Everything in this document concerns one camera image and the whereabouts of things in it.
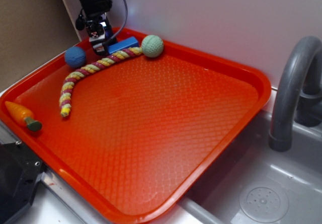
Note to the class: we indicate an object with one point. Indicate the wooden board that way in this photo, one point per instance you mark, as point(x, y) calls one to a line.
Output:
point(73, 8)

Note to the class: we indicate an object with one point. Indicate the multicoloured twisted rope toy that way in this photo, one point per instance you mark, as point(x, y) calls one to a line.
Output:
point(88, 70)

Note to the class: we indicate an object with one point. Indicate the blue textured ball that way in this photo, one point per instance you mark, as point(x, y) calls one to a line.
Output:
point(75, 57)

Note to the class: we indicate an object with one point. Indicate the green textured ball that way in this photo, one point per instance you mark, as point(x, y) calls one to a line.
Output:
point(152, 46)

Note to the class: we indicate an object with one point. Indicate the grey plastic sink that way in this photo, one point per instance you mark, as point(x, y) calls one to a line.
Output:
point(251, 183)

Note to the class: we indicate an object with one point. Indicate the orange toy carrot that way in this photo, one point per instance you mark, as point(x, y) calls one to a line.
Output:
point(23, 116)

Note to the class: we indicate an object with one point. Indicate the black metal bracket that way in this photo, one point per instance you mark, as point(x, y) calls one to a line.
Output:
point(21, 171)

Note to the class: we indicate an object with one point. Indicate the blue rectangular block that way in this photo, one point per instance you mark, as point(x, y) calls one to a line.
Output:
point(124, 44)

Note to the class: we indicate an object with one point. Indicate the orange plastic tray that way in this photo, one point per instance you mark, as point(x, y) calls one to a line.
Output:
point(142, 131)

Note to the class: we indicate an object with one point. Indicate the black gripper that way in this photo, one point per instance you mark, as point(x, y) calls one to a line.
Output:
point(93, 18)

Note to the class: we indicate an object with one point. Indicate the grey plastic faucet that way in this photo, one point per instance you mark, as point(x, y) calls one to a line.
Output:
point(298, 97)

